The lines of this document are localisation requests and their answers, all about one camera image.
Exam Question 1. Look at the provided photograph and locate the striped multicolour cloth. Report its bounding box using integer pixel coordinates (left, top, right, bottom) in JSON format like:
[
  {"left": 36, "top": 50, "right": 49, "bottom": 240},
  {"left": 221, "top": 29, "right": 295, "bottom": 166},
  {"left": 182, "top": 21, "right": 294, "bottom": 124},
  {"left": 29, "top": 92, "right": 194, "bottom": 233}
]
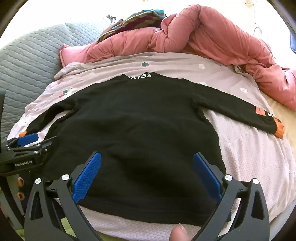
[{"left": 96, "top": 9, "right": 167, "bottom": 44}]

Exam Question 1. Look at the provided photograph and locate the black sweater with orange cuffs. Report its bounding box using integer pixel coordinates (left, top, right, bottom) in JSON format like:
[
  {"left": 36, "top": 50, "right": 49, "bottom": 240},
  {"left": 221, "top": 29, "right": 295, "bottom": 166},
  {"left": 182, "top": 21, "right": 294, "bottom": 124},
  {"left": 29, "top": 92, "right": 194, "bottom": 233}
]
[{"left": 20, "top": 72, "right": 284, "bottom": 226}]

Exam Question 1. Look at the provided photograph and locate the person's right hand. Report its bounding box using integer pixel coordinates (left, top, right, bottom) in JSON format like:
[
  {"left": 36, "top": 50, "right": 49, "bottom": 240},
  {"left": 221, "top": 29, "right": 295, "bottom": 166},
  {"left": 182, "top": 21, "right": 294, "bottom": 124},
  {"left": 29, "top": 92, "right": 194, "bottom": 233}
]
[{"left": 169, "top": 223, "right": 192, "bottom": 241}]

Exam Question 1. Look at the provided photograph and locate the pale pink printed blanket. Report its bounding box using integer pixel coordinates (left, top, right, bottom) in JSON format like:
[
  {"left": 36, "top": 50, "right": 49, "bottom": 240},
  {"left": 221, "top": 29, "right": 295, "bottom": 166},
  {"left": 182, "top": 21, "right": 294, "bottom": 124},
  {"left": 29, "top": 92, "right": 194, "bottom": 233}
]
[{"left": 9, "top": 52, "right": 287, "bottom": 241}]

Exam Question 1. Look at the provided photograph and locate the pink comforter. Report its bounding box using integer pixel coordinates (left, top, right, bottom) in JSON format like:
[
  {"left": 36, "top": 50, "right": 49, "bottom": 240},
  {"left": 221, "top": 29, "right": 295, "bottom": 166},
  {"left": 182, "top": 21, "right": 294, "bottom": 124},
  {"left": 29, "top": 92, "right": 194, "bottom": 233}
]
[{"left": 59, "top": 4, "right": 296, "bottom": 110}]

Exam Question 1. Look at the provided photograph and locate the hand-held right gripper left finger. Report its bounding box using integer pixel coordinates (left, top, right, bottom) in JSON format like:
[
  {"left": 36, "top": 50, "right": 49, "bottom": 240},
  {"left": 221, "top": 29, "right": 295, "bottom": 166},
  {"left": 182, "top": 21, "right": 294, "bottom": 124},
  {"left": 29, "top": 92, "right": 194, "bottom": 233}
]
[{"left": 24, "top": 151, "right": 102, "bottom": 241}]

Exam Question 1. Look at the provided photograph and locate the cream bed sheet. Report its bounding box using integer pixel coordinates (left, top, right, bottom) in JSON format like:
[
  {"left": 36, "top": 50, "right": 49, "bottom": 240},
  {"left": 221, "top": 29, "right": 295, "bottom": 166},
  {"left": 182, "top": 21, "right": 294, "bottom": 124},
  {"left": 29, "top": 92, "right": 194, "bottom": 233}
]
[{"left": 264, "top": 93, "right": 296, "bottom": 149}]

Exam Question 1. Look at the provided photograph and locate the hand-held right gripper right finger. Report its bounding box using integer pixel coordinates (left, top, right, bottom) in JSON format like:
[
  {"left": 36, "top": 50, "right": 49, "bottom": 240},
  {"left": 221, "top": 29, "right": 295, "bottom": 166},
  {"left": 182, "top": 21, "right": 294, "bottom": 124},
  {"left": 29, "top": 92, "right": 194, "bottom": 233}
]
[{"left": 193, "top": 152, "right": 270, "bottom": 241}]

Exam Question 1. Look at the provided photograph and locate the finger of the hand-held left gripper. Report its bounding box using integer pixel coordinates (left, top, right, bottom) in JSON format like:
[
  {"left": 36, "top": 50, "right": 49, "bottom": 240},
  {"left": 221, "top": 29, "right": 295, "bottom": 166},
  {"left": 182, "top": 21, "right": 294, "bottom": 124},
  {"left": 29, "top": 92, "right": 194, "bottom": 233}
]
[
  {"left": 6, "top": 133, "right": 39, "bottom": 148},
  {"left": 22, "top": 136, "right": 58, "bottom": 160}
]

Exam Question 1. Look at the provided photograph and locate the grey quilted bedspread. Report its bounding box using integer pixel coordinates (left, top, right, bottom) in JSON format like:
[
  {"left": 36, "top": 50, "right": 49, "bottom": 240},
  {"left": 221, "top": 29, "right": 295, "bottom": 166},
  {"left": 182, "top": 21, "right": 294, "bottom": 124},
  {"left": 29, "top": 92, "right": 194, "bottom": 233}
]
[{"left": 0, "top": 22, "right": 111, "bottom": 139}]

